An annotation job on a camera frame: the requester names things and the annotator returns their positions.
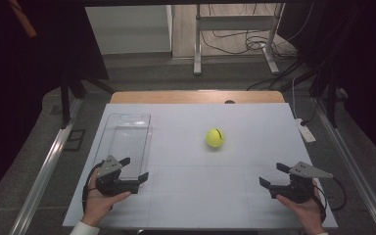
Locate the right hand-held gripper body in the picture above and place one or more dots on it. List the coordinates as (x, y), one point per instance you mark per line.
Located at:
(302, 170)

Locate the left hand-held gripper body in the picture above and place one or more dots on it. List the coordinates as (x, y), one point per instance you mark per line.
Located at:
(109, 167)

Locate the clear plastic container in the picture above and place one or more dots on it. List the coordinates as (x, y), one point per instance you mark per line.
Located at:
(129, 140)

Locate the yellow tennis ball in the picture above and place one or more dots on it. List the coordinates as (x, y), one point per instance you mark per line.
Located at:
(214, 138)

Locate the person's left hand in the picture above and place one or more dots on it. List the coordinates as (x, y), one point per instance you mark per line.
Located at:
(98, 205)

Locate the person's right hand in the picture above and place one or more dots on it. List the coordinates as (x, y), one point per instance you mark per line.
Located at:
(308, 213)

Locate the white power strip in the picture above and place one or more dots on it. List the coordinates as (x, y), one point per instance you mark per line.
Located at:
(305, 131)

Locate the white board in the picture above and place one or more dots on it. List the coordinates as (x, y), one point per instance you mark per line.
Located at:
(192, 189)

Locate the black stand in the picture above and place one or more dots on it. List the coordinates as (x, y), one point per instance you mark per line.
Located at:
(66, 101)
(331, 98)

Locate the dark round table grommet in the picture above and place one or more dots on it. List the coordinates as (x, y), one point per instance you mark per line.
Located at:
(229, 102)

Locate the wooden table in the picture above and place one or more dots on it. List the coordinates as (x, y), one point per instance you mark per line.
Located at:
(182, 97)

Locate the dark curtain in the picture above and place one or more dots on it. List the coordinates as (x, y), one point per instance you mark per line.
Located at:
(368, 81)
(19, 98)

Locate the white cabinet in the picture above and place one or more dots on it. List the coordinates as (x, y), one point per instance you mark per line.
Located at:
(127, 29)

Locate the aluminium rail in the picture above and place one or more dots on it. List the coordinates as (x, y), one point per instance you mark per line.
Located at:
(355, 176)
(42, 176)

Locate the grey metal desk frame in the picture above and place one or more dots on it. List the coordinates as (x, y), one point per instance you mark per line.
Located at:
(235, 23)

